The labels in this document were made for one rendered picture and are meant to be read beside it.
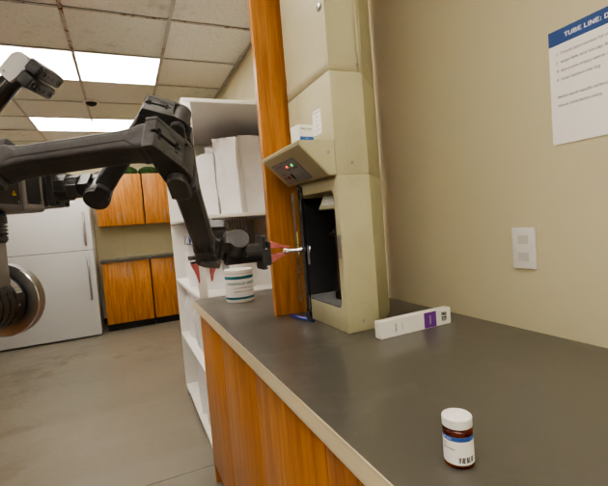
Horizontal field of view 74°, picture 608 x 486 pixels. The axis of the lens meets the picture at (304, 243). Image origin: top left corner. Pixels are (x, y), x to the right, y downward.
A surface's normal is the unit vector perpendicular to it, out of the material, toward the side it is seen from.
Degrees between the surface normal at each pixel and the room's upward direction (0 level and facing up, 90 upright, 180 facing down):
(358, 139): 90
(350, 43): 90
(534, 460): 0
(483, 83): 90
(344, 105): 90
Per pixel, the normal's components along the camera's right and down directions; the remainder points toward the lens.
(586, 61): -0.91, 0.10
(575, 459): -0.07, -0.99
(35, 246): 0.40, 0.01
